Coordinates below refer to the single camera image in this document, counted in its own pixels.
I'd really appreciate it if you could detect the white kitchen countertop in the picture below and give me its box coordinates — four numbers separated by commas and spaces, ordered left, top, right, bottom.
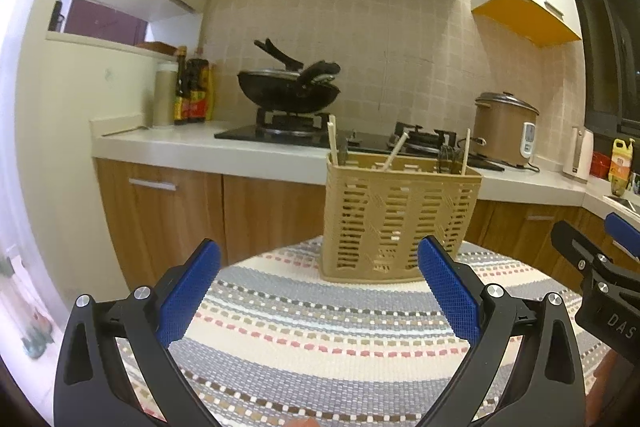
90, 119, 640, 221

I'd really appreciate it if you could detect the wooden base cabinet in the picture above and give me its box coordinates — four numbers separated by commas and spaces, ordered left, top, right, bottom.
93, 157, 640, 304

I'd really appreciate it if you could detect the tan plastic utensil basket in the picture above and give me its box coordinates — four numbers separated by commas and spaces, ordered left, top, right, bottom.
320, 150, 484, 284

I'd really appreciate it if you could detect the yellow cooking oil bottle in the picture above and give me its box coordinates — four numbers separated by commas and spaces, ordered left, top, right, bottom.
607, 137, 632, 197

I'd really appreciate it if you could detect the brown rice cooker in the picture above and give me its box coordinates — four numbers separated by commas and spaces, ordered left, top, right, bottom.
472, 91, 540, 168

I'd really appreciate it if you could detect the black wok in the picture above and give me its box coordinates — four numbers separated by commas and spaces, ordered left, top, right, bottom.
236, 38, 344, 116

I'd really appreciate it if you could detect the black wire utensil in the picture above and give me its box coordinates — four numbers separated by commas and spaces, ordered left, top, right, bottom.
437, 141, 459, 173

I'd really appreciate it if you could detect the striped woven mat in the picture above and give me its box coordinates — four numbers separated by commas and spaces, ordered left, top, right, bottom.
112, 234, 619, 427

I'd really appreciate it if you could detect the white cylindrical container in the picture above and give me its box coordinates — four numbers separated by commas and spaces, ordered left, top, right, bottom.
152, 60, 180, 128

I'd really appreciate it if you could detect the yellow seasoning bottle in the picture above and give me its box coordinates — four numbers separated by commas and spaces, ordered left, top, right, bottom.
207, 64, 217, 120

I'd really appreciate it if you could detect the dark red label sauce bottle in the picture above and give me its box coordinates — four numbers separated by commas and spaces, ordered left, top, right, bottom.
185, 56, 210, 124

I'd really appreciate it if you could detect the black gas stove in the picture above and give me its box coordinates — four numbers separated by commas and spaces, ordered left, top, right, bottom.
214, 109, 506, 172

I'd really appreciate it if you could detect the brown wooden tray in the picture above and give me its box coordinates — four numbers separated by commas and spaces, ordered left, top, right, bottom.
135, 41, 177, 56

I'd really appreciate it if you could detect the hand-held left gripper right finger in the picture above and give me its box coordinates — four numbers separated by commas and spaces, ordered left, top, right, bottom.
417, 235, 587, 427

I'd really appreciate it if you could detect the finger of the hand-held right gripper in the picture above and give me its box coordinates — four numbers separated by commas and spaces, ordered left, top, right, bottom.
550, 220, 614, 278
603, 212, 640, 263

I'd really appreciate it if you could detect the red packet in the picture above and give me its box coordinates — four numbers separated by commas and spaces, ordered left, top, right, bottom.
590, 151, 612, 178

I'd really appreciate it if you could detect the dark window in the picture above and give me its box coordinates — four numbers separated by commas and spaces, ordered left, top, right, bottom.
570, 0, 640, 138

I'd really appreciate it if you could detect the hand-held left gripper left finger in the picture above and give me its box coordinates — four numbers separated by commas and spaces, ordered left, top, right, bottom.
52, 238, 222, 427

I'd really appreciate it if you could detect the white electric kettle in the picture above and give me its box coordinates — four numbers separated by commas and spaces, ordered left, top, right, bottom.
562, 125, 595, 183

